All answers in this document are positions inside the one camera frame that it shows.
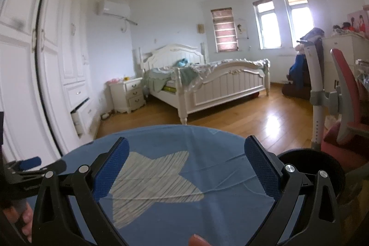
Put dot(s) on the blue star-print cloth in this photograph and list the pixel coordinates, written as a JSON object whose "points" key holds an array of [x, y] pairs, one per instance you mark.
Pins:
{"points": [[216, 165]]}

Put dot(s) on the black round bin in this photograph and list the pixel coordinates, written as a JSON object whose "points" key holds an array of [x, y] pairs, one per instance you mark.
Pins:
{"points": [[305, 159]]}

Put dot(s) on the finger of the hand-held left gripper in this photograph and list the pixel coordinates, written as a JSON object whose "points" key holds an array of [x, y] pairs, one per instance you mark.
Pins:
{"points": [[28, 164], [56, 167]]}

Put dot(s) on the small beige wall frame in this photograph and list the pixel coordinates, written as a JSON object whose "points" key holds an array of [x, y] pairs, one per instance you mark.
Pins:
{"points": [[200, 28]]}

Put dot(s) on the white chest of drawers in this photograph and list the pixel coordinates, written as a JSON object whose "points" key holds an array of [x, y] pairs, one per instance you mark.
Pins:
{"points": [[346, 42]]}

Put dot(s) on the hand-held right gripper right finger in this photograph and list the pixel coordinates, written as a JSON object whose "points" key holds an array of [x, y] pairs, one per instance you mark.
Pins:
{"points": [[263, 168]]}

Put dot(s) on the person's left hand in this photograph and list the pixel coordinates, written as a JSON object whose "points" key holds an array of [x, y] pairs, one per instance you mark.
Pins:
{"points": [[28, 220]]}

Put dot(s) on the red black plush toy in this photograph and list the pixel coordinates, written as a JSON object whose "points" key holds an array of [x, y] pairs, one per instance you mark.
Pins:
{"points": [[343, 27]]}

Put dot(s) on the narrow bright window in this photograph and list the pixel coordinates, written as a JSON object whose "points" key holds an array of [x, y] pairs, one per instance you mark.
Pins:
{"points": [[268, 24], [299, 19]]}

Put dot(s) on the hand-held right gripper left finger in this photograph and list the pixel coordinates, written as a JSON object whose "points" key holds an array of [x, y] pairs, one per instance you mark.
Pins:
{"points": [[111, 168]]}

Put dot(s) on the person's right hand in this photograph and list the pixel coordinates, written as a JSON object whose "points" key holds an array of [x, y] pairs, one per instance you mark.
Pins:
{"points": [[199, 240]]}

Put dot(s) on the pile of dark clothes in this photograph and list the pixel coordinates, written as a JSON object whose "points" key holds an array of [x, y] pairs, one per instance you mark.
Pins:
{"points": [[297, 67]]}

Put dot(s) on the teal plush toy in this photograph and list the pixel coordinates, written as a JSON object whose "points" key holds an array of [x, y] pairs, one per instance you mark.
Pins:
{"points": [[181, 63]]}

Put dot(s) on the window with brown blind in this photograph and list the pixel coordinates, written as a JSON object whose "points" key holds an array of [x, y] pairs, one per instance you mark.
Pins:
{"points": [[225, 29]]}

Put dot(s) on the white nightstand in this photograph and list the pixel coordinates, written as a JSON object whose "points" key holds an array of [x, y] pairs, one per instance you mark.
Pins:
{"points": [[128, 94]]}

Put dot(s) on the white wall poster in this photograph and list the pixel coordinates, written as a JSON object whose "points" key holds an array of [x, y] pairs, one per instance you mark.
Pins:
{"points": [[242, 29]]}

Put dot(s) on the red and white chair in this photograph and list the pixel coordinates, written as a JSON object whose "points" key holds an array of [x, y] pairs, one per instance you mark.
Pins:
{"points": [[346, 81]]}

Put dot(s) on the pink toy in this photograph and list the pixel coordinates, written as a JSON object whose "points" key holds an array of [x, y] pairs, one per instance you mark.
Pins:
{"points": [[114, 81]]}

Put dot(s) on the rumpled light bedding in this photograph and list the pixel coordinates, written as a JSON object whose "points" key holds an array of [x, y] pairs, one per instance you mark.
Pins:
{"points": [[187, 74]]}

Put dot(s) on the white wooden bed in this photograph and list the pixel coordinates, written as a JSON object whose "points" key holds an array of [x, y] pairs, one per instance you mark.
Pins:
{"points": [[227, 87]]}

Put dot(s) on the white wardrobe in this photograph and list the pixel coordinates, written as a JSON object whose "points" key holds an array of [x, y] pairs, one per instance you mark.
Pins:
{"points": [[20, 76]]}

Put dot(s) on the pink wall poster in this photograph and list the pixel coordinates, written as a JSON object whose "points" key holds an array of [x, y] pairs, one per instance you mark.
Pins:
{"points": [[359, 22]]}

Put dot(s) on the white air conditioner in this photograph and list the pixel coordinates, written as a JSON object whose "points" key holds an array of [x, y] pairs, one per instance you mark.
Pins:
{"points": [[113, 8]]}

